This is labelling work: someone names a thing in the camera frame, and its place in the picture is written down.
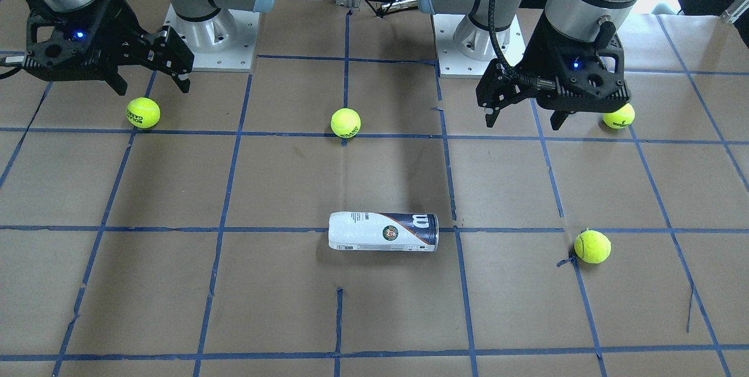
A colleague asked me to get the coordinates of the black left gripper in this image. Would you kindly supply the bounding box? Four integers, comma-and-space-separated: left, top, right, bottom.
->
476, 14, 631, 131

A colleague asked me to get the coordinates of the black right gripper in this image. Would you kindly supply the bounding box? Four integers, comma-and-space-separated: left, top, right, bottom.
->
23, 0, 194, 96

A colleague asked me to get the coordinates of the Wilson tennis ball can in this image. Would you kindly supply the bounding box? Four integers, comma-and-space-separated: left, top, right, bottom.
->
327, 211, 439, 252

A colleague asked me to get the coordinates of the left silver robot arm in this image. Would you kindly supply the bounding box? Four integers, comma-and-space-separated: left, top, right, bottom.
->
418, 0, 638, 131

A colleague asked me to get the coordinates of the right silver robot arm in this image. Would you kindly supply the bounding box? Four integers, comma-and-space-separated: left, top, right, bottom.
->
2, 0, 275, 96

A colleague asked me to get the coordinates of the tennis ball near right gripper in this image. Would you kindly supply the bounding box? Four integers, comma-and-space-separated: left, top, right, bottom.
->
126, 97, 161, 129

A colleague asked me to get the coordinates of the tennis ball under left gripper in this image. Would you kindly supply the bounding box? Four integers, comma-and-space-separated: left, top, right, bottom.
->
602, 103, 636, 129

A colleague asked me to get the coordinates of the tennis ball near loose tape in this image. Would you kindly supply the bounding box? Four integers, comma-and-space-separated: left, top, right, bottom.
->
573, 229, 611, 264

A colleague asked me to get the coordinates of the centre tennis ball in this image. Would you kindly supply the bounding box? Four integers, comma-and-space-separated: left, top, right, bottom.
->
330, 108, 362, 139

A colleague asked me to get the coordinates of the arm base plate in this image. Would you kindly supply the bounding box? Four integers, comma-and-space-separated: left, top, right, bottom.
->
164, 6, 260, 73
432, 14, 526, 78

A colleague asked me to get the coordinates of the black braided cable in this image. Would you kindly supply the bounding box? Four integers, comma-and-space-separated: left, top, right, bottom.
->
489, 0, 527, 82

